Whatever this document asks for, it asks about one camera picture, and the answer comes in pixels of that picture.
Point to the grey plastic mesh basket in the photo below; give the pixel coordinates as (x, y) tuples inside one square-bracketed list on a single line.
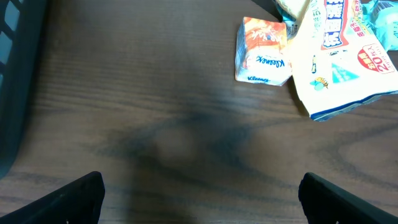
[(21, 30)]

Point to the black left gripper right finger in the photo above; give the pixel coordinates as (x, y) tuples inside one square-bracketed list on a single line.
[(327, 203)]

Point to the yellow white chips bag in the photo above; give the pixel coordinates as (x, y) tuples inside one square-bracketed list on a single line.
[(337, 61)]

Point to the small orange snack packet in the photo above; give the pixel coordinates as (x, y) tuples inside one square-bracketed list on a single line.
[(261, 52)]

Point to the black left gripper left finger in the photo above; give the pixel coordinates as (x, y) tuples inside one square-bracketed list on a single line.
[(77, 202)]

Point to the pale green wipes pack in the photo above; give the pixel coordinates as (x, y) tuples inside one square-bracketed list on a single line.
[(381, 17)]

